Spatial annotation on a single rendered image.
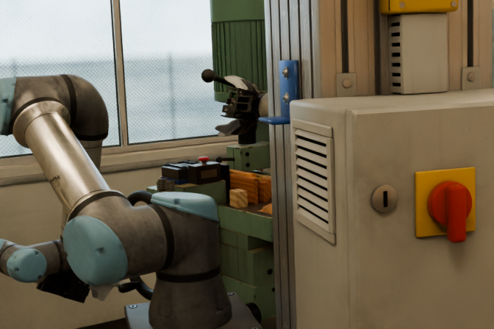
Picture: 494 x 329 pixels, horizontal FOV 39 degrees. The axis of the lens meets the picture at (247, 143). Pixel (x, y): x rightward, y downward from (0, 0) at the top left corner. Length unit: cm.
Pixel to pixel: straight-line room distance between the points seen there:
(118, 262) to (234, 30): 92
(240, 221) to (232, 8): 56
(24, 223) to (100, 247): 204
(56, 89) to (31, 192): 171
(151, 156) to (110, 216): 213
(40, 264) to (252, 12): 84
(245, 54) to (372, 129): 121
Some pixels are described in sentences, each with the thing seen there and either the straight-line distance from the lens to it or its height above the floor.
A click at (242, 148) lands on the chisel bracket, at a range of 194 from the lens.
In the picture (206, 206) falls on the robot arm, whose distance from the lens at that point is 122.
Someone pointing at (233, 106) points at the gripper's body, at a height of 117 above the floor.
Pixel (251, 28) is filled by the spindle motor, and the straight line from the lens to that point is 189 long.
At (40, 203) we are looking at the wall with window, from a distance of 317.
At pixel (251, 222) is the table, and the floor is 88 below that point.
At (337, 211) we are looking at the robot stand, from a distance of 76.
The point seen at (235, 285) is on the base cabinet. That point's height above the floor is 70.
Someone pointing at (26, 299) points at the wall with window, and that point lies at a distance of 325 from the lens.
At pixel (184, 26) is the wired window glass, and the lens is 343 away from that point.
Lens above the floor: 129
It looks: 7 degrees down
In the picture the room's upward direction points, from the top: 2 degrees counter-clockwise
